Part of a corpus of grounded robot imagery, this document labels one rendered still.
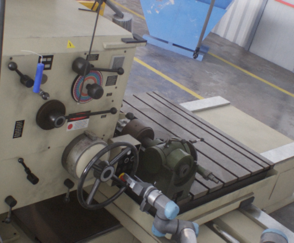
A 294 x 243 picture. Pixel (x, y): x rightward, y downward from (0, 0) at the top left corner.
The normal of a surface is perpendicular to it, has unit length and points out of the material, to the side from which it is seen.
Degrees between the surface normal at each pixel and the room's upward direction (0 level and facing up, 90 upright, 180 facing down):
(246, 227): 0
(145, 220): 90
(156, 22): 90
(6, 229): 0
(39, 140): 90
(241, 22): 90
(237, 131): 0
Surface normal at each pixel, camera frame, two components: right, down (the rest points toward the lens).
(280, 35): -0.68, 0.15
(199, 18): -0.26, 0.36
